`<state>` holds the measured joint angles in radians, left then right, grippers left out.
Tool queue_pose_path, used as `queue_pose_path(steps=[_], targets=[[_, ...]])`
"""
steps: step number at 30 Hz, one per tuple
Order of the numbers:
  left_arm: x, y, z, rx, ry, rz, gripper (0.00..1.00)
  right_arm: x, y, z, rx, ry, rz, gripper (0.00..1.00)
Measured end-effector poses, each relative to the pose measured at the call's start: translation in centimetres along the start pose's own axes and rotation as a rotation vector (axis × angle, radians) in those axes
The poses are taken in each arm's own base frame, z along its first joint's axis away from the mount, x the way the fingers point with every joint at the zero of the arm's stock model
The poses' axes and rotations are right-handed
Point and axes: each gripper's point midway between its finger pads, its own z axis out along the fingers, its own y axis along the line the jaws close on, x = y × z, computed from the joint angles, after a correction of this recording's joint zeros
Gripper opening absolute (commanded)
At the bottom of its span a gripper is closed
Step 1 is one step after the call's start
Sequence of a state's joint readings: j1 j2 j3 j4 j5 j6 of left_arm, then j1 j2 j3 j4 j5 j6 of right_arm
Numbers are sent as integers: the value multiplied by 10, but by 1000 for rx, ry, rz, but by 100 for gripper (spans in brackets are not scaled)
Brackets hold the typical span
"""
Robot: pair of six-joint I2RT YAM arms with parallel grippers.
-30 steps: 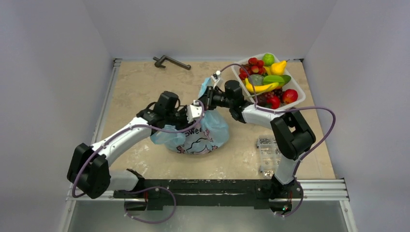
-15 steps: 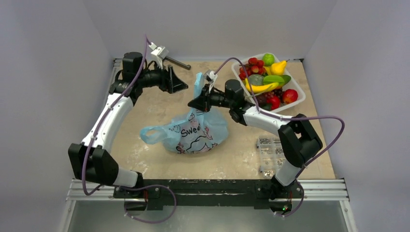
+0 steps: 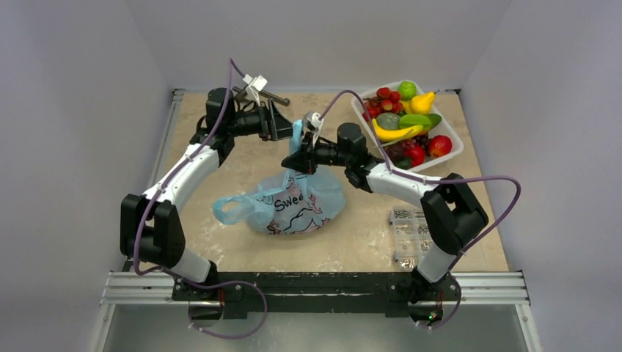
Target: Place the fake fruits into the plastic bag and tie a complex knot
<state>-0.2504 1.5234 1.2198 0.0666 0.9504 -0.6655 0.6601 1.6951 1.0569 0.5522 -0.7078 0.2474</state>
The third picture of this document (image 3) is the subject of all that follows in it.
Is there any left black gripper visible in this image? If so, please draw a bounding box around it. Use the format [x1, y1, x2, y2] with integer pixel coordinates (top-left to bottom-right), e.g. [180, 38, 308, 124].
[226, 99, 302, 142]

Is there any light blue plastic bag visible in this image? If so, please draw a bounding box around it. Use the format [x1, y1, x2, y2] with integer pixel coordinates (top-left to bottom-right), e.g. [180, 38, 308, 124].
[212, 119, 347, 235]

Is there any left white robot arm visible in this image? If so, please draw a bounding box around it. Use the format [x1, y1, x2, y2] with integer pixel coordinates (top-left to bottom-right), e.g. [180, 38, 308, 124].
[120, 87, 293, 300]

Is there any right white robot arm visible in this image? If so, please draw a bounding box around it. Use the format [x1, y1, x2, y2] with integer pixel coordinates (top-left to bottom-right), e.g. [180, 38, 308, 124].
[282, 121, 489, 298]

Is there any grey-green fake fruit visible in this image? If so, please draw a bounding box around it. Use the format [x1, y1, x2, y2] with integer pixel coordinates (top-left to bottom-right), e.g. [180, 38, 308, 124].
[375, 112, 400, 131]

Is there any yellow fake banana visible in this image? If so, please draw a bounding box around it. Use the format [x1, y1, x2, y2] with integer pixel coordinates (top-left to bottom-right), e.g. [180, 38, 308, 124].
[372, 119, 423, 142]

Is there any red fake grape bunch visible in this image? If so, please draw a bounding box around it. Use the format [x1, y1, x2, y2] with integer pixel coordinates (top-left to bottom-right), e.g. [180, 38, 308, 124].
[362, 87, 405, 122]

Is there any small red fake fruit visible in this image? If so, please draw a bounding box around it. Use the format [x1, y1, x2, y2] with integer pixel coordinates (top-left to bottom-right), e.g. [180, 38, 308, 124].
[404, 144, 426, 168]

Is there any green fake lime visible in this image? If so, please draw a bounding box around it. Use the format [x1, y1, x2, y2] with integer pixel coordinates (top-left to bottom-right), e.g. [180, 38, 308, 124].
[398, 81, 417, 101]

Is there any green fake mango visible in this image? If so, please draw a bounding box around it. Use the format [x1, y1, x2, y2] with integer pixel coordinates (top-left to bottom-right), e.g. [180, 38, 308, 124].
[400, 113, 442, 134]

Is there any yellow fake pear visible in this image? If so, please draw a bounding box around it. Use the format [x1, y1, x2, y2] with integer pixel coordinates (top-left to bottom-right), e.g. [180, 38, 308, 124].
[410, 92, 436, 114]

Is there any dark purple grape bunch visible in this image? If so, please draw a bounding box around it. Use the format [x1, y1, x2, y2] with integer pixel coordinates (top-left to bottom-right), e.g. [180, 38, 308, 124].
[399, 134, 430, 153]

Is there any clear screw organizer box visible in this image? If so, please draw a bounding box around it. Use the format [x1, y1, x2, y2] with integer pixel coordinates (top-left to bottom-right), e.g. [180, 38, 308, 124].
[389, 205, 433, 271]

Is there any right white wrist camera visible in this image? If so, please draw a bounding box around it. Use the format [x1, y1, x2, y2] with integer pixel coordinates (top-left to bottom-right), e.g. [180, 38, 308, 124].
[302, 111, 323, 146]

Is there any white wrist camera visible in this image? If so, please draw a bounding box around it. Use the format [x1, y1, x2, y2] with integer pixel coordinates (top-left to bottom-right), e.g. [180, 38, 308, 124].
[242, 74, 268, 104]
[302, 111, 323, 146]

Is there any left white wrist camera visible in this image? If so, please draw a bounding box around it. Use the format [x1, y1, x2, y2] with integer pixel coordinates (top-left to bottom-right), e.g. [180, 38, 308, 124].
[242, 74, 268, 104]

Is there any dark metal crank handle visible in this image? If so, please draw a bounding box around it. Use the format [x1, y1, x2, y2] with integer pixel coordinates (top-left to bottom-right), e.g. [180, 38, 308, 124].
[232, 87, 290, 106]

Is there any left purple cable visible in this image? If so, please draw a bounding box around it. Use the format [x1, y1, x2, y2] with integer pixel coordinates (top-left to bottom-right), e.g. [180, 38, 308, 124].
[132, 58, 268, 340]

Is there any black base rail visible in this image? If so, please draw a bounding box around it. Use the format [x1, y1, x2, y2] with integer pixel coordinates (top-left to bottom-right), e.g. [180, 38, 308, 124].
[172, 271, 461, 322]

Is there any aluminium frame rail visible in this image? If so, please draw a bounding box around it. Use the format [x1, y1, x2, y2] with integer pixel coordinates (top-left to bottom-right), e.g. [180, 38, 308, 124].
[90, 271, 542, 351]

